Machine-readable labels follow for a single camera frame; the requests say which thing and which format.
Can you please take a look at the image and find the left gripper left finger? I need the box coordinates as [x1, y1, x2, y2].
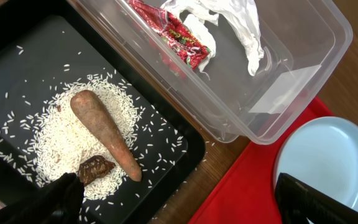
[0, 173, 85, 224]

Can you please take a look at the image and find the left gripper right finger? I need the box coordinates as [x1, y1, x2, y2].
[275, 173, 358, 224]

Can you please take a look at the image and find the brown food scrap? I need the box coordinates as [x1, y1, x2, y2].
[77, 155, 116, 186]

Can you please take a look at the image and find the large light blue plate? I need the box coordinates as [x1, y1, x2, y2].
[272, 116, 358, 212]

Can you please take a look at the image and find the orange carrot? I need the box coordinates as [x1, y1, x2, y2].
[70, 90, 142, 182]

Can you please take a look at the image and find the red snack wrapper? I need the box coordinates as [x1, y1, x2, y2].
[127, 0, 209, 70]

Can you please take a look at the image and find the white tissue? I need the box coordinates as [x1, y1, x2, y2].
[160, 0, 264, 76]

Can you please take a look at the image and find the black waste tray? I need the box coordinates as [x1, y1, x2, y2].
[0, 1, 205, 223]

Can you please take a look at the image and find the clear plastic waste bin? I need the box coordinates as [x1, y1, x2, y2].
[75, 0, 352, 144]

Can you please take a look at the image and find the red serving tray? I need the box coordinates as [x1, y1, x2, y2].
[191, 98, 335, 223]

